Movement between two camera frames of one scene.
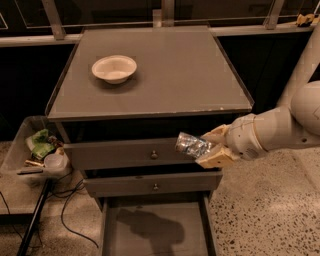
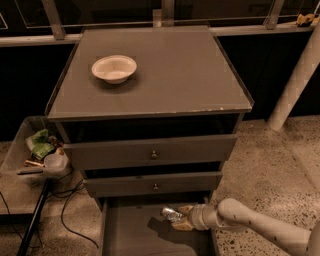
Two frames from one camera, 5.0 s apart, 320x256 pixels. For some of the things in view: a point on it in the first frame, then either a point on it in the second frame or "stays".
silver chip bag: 192,145 to 171,214
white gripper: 242,137 to 197,216
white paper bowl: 114,69 stays
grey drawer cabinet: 121,98 stays
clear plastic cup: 56,161 stays
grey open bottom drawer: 160,225 stays
